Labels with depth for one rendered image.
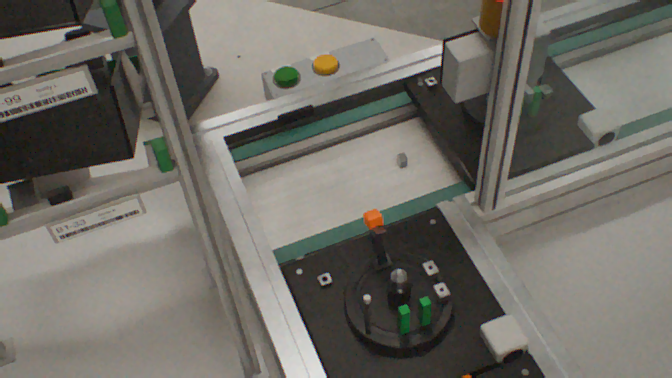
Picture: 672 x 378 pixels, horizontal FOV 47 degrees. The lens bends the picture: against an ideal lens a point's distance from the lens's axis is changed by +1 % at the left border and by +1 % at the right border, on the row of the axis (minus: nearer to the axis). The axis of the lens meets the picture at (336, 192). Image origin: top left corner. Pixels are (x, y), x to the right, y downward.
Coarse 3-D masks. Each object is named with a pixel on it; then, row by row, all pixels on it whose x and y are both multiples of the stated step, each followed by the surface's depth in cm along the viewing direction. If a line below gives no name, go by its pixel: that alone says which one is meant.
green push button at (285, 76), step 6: (288, 66) 129; (276, 72) 129; (282, 72) 128; (288, 72) 128; (294, 72) 128; (276, 78) 128; (282, 78) 128; (288, 78) 127; (294, 78) 128; (282, 84) 128; (288, 84) 128
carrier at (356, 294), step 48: (384, 240) 107; (432, 240) 106; (288, 288) 105; (336, 288) 103; (384, 288) 100; (432, 288) 99; (480, 288) 101; (336, 336) 98; (384, 336) 96; (432, 336) 95; (480, 336) 97
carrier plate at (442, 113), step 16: (416, 80) 126; (416, 96) 124; (432, 96) 123; (448, 96) 123; (432, 112) 121; (448, 112) 121; (432, 128) 121; (448, 128) 119; (464, 128) 119; (448, 144) 117; (464, 144) 117; (480, 144) 117; (464, 160) 115; (464, 176) 115
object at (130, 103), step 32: (128, 64) 83; (96, 96) 70; (128, 96) 78; (0, 128) 70; (32, 128) 71; (64, 128) 71; (96, 128) 72; (128, 128) 74; (0, 160) 72; (32, 160) 72; (64, 160) 73; (96, 160) 73
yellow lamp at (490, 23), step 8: (488, 0) 85; (488, 8) 86; (496, 8) 85; (480, 16) 88; (488, 16) 86; (496, 16) 86; (480, 24) 89; (488, 24) 87; (496, 24) 87; (488, 32) 88; (496, 32) 87
